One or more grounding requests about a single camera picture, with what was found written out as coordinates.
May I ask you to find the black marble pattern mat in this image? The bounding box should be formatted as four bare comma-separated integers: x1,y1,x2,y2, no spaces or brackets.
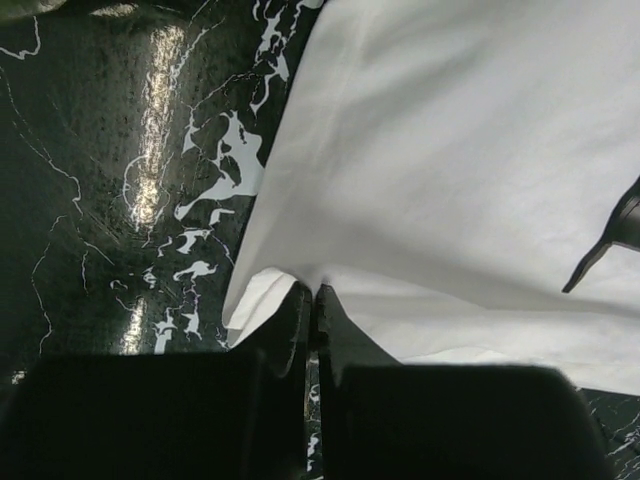
1,1,639,479

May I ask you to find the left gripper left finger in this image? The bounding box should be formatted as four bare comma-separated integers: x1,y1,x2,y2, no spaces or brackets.
1,284,310,479

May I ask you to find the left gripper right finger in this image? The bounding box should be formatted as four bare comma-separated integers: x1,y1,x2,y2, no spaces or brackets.
315,286,614,479

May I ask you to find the white printed t shirt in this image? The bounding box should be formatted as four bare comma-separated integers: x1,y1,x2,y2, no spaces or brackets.
222,1,639,395

